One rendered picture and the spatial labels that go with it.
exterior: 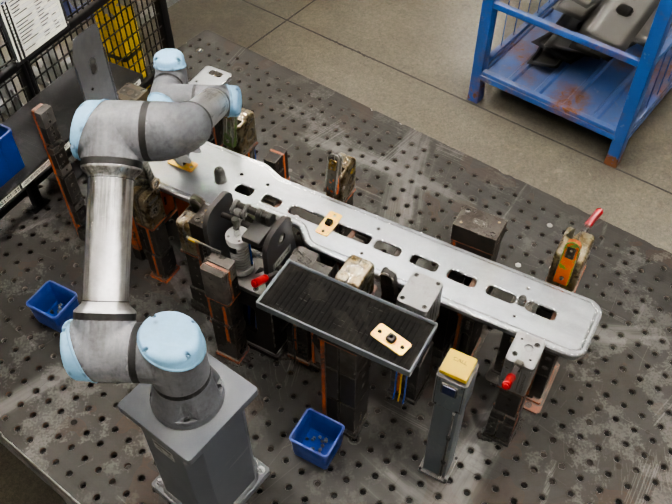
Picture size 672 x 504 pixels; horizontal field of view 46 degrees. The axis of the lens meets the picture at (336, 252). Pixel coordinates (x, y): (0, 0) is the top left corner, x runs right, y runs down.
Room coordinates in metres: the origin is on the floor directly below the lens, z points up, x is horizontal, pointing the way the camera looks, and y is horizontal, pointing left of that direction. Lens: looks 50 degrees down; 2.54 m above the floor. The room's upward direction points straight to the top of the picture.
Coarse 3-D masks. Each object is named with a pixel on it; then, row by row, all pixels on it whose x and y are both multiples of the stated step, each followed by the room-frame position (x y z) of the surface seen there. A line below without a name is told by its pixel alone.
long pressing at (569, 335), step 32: (192, 160) 1.65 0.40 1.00; (224, 160) 1.64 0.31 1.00; (256, 160) 1.65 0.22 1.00; (192, 192) 1.52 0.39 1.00; (256, 192) 1.52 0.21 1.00; (288, 192) 1.52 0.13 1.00; (352, 224) 1.40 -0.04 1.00; (384, 224) 1.40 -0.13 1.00; (384, 256) 1.29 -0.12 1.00; (448, 256) 1.29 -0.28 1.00; (480, 256) 1.29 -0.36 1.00; (448, 288) 1.19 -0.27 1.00; (480, 288) 1.19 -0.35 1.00; (512, 288) 1.18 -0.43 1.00; (544, 288) 1.18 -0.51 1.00; (480, 320) 1.09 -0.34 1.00; (512, 320) 1.09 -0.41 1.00; (544, 320) 1.09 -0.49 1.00; (576, 320) 1.09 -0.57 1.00; (576, 352) 1.00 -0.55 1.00
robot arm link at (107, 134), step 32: (96, 128) 1.14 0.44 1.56; (128, 128) 1.14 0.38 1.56; (96, 160) 1.09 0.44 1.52; (128, 160) 1.10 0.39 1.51; (96, 192) 1.05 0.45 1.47; (128, 192) 1.07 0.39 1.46; (96, 224) 1.01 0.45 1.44; (128, 224) 1.02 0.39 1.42; (96, 256) 0.96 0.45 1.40; (128, 256) 0.98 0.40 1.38; (96, 288) 0.91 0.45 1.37; (128, 288) 0.93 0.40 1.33; (96, 320) 0.85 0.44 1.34; (128, 320) 0.87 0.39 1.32; (64, 352) 0.81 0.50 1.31; (96, 352) 0.81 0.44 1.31
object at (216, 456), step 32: (224, 384) 0.86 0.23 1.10; (128, 416) 0.79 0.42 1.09; (224, 416) 0.79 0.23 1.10; (160, 448) 0.77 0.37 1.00; (192, 448) 0.72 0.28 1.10; (224, 448) 0.77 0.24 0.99; (160, 480) 0.82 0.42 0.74; (192, 480) 0.73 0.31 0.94; (224, 480) 0.76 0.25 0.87; (256, 480) 0.82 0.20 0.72
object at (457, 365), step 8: (448, 352) 0.90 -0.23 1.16; (456, 352) 0.90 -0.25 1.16; (448, 360) 0.88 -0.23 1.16; (456, 360) 0.88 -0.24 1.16; (464, 360) 0.88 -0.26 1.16; (472, 360) 0.88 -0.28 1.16; (440, 368) 0.86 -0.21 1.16; (448, 368) 0.86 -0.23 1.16; (456, 368) 0.86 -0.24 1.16; (464, 368) 0.86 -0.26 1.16; (472, 368) 0.86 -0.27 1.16; (456, 376) 0.84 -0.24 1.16; (464, 376) 0.84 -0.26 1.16
